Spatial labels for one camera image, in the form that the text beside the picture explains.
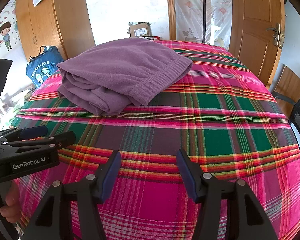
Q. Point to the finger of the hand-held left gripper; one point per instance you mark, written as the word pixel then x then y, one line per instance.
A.
pixel 52 141
pixel 35 130

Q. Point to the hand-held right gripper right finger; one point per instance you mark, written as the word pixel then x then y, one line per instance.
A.
pixel 187 178

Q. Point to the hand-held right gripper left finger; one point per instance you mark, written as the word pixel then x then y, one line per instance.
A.
pixel 112 176

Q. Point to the purple fleece pants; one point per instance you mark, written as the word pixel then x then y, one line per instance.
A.
pixel 120 72

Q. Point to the person's left hand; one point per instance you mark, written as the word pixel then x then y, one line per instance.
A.
pixel 13 205

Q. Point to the cluttered white side table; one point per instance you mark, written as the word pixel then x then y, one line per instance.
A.
pixel 12 105

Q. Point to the pink green plaid blanket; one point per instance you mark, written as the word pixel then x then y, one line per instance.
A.
pixel 190 142

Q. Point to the blue tote bag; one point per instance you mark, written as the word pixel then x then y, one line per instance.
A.
pixel 41 67

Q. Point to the wooden wardrobe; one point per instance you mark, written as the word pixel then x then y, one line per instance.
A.
pixel 62 22

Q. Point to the black mesh office chair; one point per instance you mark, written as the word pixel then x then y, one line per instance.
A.
pixel 298 115

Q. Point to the wooden board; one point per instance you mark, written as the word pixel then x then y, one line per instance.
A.
pixel 288 87

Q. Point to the cardboard box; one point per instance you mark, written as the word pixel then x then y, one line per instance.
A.
pixel 140 30

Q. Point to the wooden door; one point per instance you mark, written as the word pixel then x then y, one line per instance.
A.
pixel 255 30

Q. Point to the printed mesh door curtain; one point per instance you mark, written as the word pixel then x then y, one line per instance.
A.
pixel 190 12

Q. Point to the cartoon wall sticker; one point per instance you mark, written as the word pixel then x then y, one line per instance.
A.
pixel 3 35

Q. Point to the wooden door frame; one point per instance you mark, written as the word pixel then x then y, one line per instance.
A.
pixel 170 10

